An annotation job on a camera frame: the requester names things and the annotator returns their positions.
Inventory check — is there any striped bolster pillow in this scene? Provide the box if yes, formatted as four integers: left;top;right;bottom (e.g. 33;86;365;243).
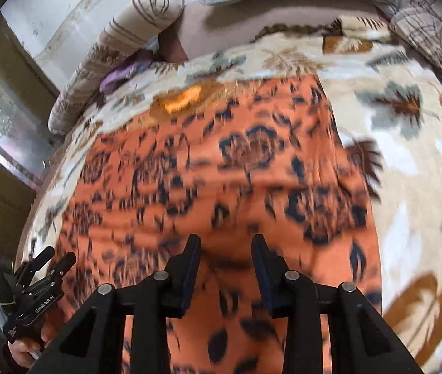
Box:
49;0;186;135

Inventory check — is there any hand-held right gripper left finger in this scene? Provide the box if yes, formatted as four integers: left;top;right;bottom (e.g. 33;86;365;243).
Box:
30;234;202;374

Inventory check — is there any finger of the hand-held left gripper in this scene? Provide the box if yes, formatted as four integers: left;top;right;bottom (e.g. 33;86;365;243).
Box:
13;246;55;283
26;252;77;293

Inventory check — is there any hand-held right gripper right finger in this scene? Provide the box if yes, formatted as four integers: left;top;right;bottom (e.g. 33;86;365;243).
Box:
251;234;425;374

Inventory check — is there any leaded glass wooden door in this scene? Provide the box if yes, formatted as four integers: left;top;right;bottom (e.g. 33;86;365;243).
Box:
0;43;61;188

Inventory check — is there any purple cloth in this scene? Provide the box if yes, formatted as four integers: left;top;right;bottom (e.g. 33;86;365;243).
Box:
100;55;153;94

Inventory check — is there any pink bed sheet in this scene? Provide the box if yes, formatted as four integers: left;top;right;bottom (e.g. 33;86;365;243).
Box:
158;0;393;63

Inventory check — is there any leaf print blanket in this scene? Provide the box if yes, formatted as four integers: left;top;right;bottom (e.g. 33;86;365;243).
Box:
14;16;442;374

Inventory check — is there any person's left hand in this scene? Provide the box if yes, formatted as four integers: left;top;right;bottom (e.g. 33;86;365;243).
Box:
8;314;56;372

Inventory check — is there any striped square pillow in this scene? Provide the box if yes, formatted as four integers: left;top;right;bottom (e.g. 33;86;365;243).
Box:
388;0;442;102

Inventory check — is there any orange floral cloth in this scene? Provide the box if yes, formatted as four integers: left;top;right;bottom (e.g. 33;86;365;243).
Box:
55;74;383;374

